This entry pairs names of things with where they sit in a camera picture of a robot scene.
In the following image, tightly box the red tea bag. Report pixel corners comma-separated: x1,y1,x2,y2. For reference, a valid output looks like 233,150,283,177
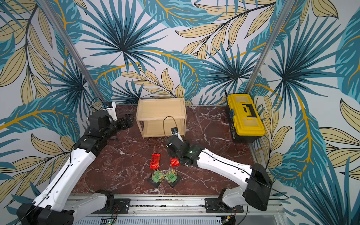
170,157,180,167
150,153,161,170

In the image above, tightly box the green tea bag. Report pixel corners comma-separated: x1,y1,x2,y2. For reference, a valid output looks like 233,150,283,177
148,170,166,188
165,169,182,188

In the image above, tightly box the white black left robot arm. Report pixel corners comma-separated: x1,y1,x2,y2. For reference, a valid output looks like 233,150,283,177
16,108,134,225

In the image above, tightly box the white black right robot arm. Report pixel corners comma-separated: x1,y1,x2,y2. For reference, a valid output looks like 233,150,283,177
166,134,289,211

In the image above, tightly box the light wooden two-tier shelf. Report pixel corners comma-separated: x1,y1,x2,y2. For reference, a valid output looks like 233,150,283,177
136,98,187,138

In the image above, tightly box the yellow black toolbox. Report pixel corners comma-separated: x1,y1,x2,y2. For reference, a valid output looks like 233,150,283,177
226,94,265,143

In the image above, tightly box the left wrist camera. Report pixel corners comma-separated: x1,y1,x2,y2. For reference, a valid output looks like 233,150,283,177
104,101,118,121

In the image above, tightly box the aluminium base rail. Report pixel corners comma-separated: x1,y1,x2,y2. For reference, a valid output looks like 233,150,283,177
74,195,290,225

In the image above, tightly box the left aluminium corner post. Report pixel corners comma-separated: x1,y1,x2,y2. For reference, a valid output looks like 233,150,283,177
38,0,105,103

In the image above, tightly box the aluminium corner post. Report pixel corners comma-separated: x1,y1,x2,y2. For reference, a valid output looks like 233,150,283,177
38,0,105,103
243,0,295,94

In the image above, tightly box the right aluminium corner post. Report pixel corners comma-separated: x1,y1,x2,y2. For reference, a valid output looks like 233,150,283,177
243,0,295,94

